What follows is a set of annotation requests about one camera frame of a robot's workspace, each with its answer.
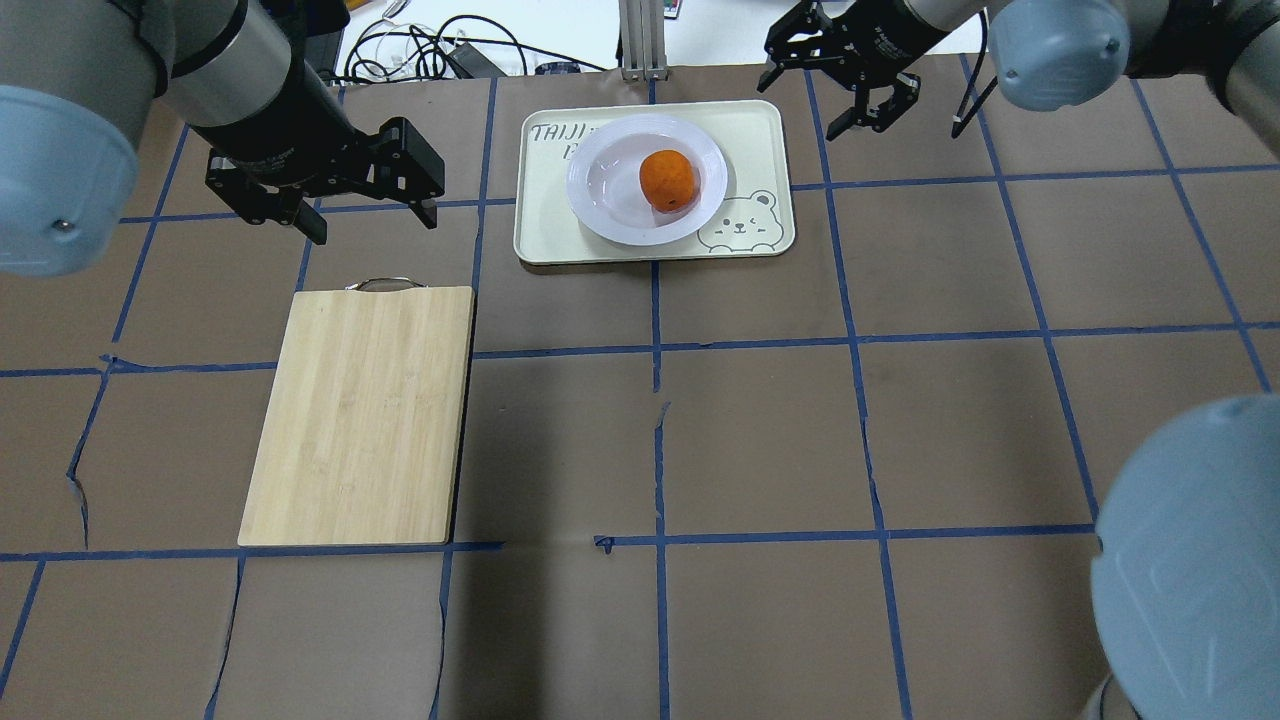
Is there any aluminium frame post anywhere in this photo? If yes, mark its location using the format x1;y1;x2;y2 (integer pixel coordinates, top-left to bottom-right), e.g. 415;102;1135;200
617;0;669;83

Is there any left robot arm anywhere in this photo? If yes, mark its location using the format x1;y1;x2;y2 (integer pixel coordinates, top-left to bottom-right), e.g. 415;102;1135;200
1;1;445;277

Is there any cream bear tray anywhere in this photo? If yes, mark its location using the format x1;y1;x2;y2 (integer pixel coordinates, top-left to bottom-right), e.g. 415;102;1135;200
513;100;795;266

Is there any orange fruit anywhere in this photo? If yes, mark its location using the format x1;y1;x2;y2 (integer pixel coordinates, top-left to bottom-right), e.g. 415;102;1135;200
637;149;699;214

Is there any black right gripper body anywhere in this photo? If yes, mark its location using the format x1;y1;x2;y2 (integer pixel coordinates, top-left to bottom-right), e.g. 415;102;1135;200
764;1;947;133

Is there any black power adapter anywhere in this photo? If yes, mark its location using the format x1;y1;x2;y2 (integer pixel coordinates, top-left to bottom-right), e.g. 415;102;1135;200
298;1;349;82

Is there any white round plate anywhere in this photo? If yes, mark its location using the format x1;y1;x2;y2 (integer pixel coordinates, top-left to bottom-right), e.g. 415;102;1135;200
564;113;730;247

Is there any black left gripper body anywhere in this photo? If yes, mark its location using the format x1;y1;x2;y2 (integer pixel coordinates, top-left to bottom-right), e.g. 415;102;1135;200
205;40;445;223

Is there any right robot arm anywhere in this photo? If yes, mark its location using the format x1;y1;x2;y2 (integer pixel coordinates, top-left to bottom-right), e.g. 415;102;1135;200
804;54;1277;719

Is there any bamboo cutting board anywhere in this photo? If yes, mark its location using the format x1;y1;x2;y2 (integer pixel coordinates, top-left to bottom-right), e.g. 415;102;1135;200
237;279;476;548

